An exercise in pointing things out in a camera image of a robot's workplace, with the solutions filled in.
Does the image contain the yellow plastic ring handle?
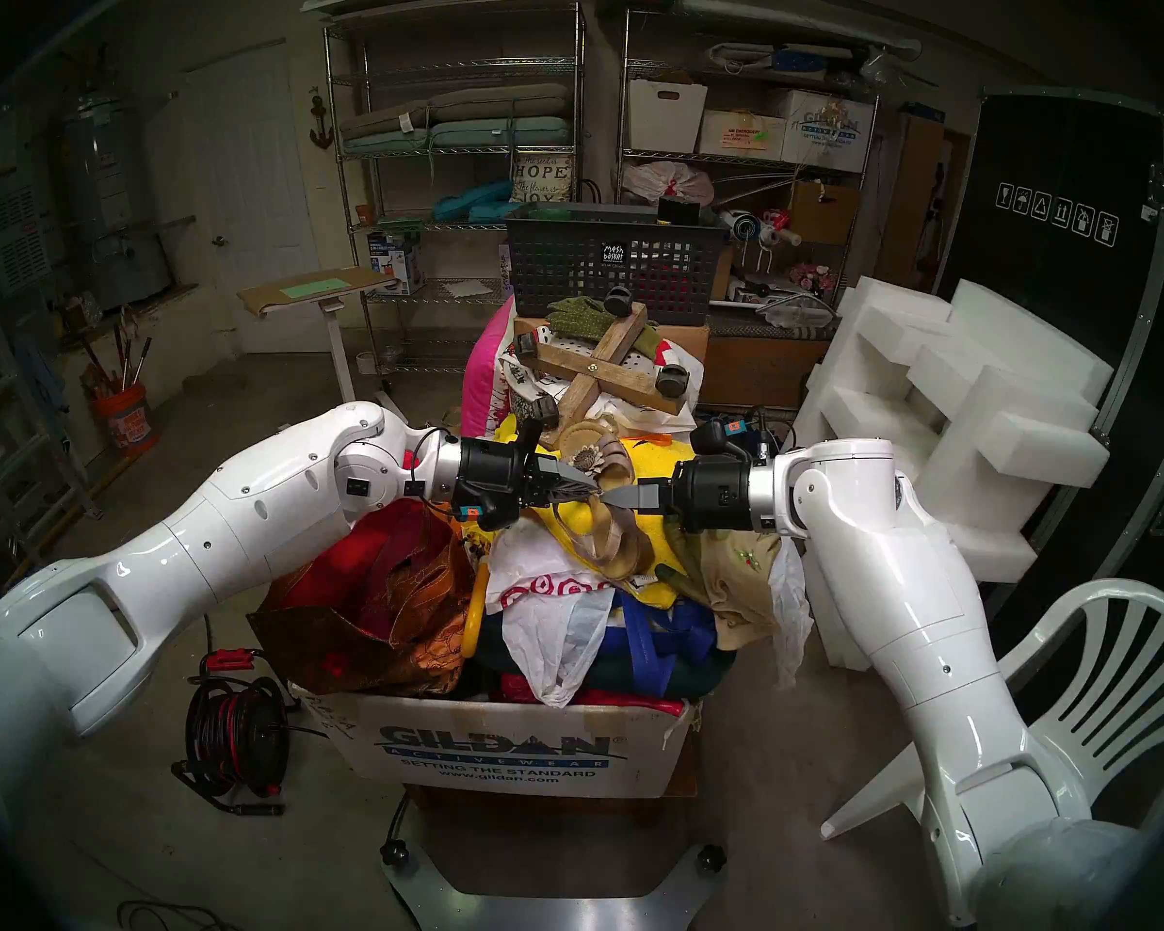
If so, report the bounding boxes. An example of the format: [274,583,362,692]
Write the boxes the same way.
[461,556,494,660]

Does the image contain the white foam packing insert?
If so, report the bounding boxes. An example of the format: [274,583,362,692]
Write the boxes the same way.
[791,275,1116,670]

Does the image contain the grey water heater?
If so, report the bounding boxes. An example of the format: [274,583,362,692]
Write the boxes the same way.
[53,76,176,309]

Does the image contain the white plastic pipe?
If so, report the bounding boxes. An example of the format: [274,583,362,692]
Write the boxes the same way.
[679,0,922,59]

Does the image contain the pale green seat cushion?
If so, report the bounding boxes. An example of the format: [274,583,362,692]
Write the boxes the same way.
[344,116,575,152]

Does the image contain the white red-print plastic bag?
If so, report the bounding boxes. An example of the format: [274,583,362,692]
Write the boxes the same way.
[485,527,622,709]

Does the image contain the large Gildan cardboard box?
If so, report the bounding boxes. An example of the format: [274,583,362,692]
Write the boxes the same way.
[296,682,704,802]

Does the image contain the chrome wire shelf rack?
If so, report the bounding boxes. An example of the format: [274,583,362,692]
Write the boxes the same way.
[616,8,884,305]
[322,3,588,377]

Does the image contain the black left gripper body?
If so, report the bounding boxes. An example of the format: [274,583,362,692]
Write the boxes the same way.
[456,418,546,532]

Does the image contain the pink white plastic bag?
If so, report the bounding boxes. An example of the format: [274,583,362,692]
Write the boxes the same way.
[623,160,717,208]

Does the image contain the teal cushion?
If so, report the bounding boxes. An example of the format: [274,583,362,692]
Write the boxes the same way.
[432,180,517,224]

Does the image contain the brown wooden cabinet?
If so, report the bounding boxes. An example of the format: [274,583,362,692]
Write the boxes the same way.
[878,114,971,290]

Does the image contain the orange plastic bucket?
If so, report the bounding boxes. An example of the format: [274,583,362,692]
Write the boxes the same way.
[92,381,161,458]

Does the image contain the blue product box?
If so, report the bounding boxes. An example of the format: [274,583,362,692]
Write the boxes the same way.
[367,231,426,295]

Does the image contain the tan flower sandal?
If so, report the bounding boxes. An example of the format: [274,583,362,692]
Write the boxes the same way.
[555,415,656,583]

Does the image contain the red black cable reel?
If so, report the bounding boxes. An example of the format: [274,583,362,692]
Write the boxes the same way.
[170,648,302,819]

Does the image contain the olive seat cushion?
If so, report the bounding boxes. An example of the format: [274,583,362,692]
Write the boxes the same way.
[338,82,573,140]

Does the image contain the black flight case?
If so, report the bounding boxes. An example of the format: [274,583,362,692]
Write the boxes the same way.
[931,85,1164,649]

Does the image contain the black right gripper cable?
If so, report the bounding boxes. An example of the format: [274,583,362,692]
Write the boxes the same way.
[745,405,798,452]

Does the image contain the blue tote bag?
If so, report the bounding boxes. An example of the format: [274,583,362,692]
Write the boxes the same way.
[475,590,738,702]

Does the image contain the tan green-fingered garden glove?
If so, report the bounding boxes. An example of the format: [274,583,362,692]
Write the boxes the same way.
[655,522,787,654]

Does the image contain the adjustable overbed table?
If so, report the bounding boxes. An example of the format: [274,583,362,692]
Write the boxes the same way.
[236,265,404,421]

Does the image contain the green knit glove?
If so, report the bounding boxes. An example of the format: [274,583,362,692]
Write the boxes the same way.
[543,296,665,358]

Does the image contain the black floor cable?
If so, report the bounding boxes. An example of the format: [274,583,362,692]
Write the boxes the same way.
[116,900,243,931]

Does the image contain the white storage bin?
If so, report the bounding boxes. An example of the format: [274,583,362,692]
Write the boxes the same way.
[627,78,709,154]

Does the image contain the wooden cross caster dolly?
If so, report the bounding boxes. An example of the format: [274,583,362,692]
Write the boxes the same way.
[514,284,695,435]

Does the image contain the hope lettered sign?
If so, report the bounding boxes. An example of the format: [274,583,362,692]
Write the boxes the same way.
[509,153,575,205]

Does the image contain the white orange-label cardboard box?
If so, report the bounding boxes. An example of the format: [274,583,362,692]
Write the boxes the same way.
[698,110,789,161]

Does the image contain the white hanging cloth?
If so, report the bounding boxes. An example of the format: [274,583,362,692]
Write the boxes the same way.
[768,536,814,690]

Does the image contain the yellow towel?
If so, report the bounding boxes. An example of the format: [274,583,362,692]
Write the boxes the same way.
[466,415,728,618]

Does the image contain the small brown cardboard box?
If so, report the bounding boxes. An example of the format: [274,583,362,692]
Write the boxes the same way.
[788,180,862,246]

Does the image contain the pink pillow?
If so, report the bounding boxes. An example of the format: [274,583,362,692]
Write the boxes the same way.
[461,304,517,440]

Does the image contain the red gold fabric bag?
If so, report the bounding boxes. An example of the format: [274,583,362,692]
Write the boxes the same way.
[247,498,476,699]

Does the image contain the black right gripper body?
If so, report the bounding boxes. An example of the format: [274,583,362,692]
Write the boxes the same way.
[669,454,755,535]

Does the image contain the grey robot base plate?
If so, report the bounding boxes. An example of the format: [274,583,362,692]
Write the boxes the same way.
[378,839,728,931]

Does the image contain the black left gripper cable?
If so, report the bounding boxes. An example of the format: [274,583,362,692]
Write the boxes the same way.
[407,425,467,523]

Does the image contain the small Gildan cardboard box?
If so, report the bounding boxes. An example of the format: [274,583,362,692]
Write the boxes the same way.
[781,88,879,174]

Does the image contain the white panel door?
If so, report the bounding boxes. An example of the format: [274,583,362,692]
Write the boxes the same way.
[179,42,326,353]

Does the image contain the white plastic chair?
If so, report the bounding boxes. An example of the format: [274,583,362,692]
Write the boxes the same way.
[820,578,1164,843]

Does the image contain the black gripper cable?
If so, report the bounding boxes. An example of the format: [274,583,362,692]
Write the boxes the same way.
[407,425,467,523]
[745,405,798,452]

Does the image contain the dark plastic mesh basket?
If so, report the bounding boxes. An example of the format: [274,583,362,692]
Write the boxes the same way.
[504,202,730,327]

